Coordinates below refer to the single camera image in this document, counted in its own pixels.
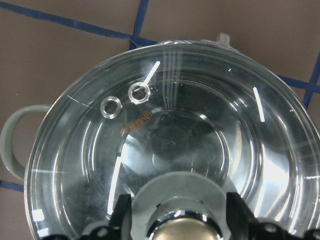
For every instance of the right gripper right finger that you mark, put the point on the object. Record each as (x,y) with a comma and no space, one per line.
(239,218)

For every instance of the glass pot lid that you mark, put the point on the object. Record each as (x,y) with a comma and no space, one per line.
(175,140)

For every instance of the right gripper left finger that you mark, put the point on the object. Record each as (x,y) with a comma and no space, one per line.
(121,218)

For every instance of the pale green cooking pot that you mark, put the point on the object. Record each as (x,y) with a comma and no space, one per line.
(15,142)

